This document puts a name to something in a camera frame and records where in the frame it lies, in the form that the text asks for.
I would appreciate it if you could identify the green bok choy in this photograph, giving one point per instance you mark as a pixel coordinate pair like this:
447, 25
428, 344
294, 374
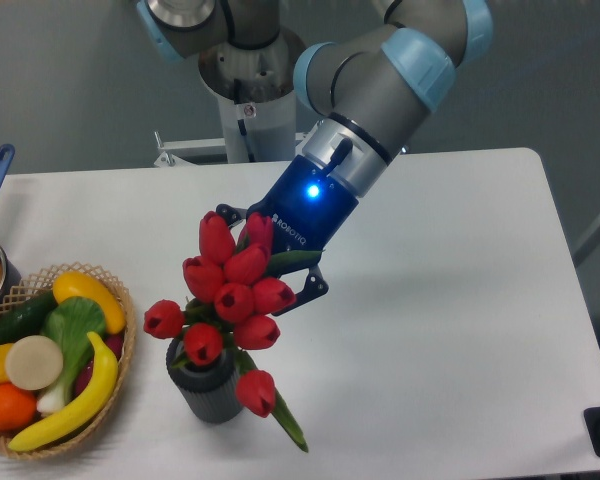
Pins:
67, 326

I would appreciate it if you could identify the orange fruit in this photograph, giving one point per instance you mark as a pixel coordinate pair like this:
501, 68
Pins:
17, 408

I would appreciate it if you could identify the yellow squash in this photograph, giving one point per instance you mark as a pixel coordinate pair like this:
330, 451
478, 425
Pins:
77, 284

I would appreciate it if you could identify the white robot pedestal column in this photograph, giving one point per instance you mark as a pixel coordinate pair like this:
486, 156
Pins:
255, 96

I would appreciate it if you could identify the yellow banana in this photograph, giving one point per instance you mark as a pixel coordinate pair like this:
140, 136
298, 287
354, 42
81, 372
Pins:
81, 409

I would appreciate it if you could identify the dark red vegetable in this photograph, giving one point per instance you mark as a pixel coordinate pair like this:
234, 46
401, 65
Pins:
115, 344

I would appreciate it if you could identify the woven wicker basket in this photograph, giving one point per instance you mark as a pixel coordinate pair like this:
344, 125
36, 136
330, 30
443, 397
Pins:
42, 281

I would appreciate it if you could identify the beige round biscuit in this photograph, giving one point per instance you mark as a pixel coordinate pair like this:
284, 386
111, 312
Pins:
34, 362

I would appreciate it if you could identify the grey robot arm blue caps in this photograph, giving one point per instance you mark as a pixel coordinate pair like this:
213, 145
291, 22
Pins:
338, 114

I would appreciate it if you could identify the green cucumber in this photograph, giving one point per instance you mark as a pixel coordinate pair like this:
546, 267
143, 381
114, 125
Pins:
26, 318

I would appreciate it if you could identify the red tulip bouquet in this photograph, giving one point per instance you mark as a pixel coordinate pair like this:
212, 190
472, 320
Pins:
236, 283

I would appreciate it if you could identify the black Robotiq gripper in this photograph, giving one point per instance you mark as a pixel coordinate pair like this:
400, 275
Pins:
306, 208

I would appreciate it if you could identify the grey ribbed vase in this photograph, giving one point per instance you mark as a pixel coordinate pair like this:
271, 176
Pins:
209, 391

